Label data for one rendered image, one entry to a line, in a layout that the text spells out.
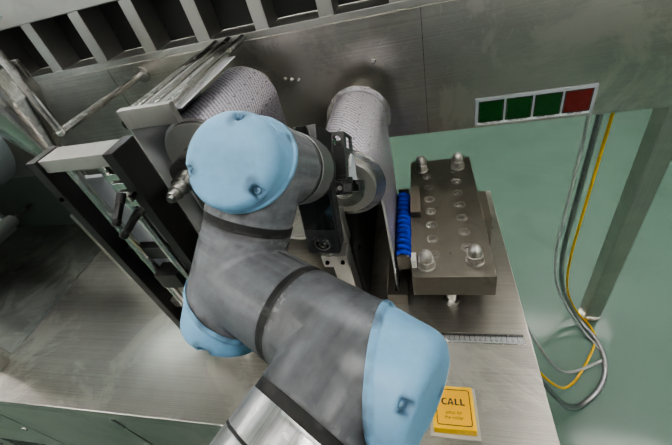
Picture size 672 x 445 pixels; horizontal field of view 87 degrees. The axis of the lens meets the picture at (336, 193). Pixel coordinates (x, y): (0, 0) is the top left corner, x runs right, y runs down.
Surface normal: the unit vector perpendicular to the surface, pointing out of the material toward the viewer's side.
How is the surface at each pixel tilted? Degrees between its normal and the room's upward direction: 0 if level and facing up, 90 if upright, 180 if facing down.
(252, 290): 18
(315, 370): 7
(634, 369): 0
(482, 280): 90
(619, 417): 0
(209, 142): 50
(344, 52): 90
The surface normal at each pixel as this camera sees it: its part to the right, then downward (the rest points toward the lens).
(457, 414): -0.22, -0.76
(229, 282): -0.48, -0.37
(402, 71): -0.15, 0.65
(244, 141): -0.26, 0.02
